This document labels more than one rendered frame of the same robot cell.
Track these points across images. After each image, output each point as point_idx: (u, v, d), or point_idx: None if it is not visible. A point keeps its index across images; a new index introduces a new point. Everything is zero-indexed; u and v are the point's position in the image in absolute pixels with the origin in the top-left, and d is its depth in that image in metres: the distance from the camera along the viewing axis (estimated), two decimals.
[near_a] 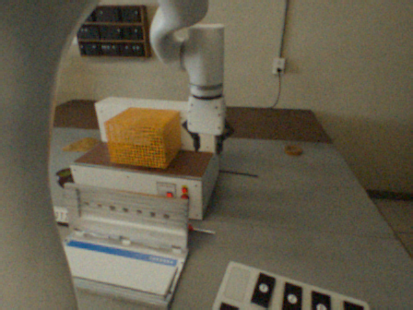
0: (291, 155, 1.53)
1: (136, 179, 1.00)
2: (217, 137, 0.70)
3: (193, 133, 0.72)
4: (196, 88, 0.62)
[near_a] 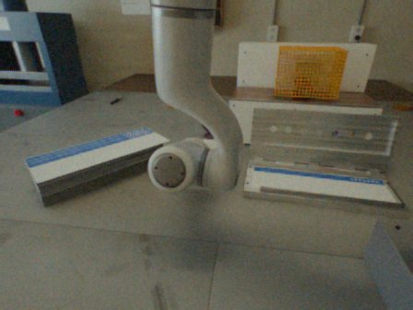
0: (404, 111, 1.51)
1: None
2: None
3: None
4: None
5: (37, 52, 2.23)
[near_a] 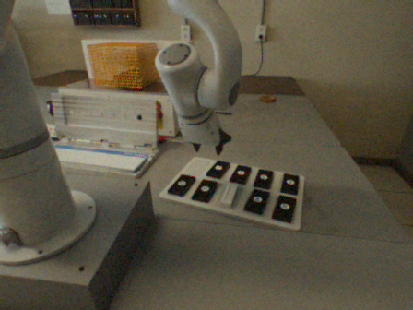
0: (265, 102, 1.67)
1: None
2: None
3: None
4: (182, 117, 0.58)
5: None
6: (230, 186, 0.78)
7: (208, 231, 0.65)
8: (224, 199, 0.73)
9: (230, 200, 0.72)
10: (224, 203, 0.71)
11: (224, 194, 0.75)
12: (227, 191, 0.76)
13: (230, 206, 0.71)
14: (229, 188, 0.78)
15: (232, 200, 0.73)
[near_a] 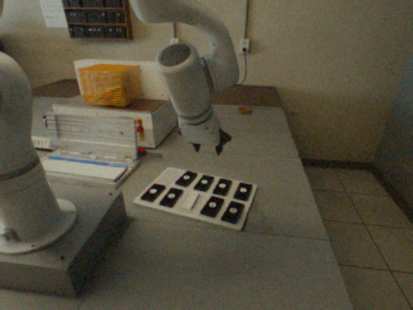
0: (242, 113, 1.83)
1: (103, 115, 1.30)
2: None
3: None
4: (182, 117, 0.58)
5: None
6: (192, 194, 0.95)
7: (169, 231, 0.81)
8: (185, 205, 0.89)
9: (189, 206, 0.89)
10: (184, 208, 0.88)
11: (185, 200, 0.91)
12: (189, 197, 0.93)
13: (190, 210, 0.88)
14: (191, 196, 0.94)
15: (192, 206, 0.89)
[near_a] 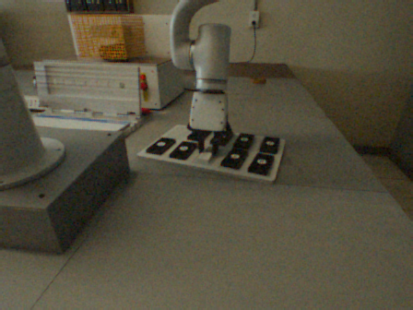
0: (255, 83, 1.66)
1: None
2: (215, 134, 0.71)
3: (197, 133, 0.73)
4: (203, 81, 0.66)
5: None
6: (208, 147, 0.78)
7: (182, 183, 0.64)
8: (202, 157, 0.72)
9: (206, 157, 0.72)
10: (201, 159, 0.71)
11: (202, 152, 0.74)
12: (206, 149, 0.76)
13: (207, 161, 0.71)
14: (207, 148, 0.77)
15: (210, 158, 0.72)
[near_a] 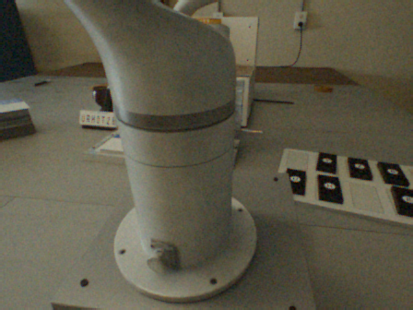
0: (323, 91, 1.51)
1: None
2: None
3: None
4: None
5: None
6: None
7: (367, 242, 0.48)
8: None
9: None
10: None
11: None
12: None
13: None
14: None
15: None
